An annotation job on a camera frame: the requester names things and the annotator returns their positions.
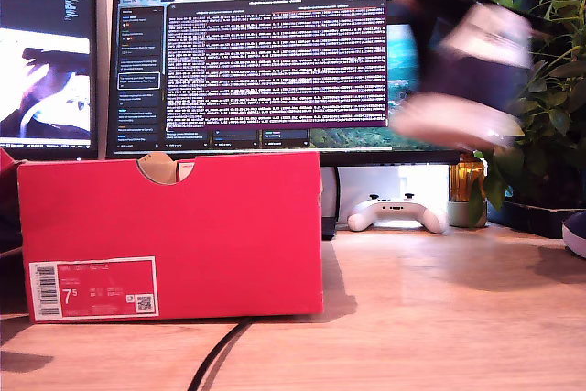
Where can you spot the red cardboard shoebox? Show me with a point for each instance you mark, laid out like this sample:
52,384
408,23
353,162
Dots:
192,235

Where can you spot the blue shoe with white stripes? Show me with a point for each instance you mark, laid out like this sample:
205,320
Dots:
576,235
467,79

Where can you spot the red shoebox lid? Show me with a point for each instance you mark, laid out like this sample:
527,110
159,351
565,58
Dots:
4,171

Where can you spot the grey and black monitor stand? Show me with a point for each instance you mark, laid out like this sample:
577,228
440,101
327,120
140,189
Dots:
327,226

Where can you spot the wide black computer monitor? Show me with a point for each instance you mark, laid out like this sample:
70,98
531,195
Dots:
274,66

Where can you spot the white game controller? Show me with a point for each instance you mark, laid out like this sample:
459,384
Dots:
393,214

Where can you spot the brown cardboard box insert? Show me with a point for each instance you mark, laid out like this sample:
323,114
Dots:
158,169

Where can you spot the pale green pot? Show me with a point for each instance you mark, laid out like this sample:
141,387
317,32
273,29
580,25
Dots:
458,216

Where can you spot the amber glass pump bottle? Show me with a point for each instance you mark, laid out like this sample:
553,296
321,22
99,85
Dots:
466,178

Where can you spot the green leafy houseplant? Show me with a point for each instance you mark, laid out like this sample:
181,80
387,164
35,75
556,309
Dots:
554,98

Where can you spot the black monitor showing camera feed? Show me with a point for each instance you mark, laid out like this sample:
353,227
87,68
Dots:
46,6

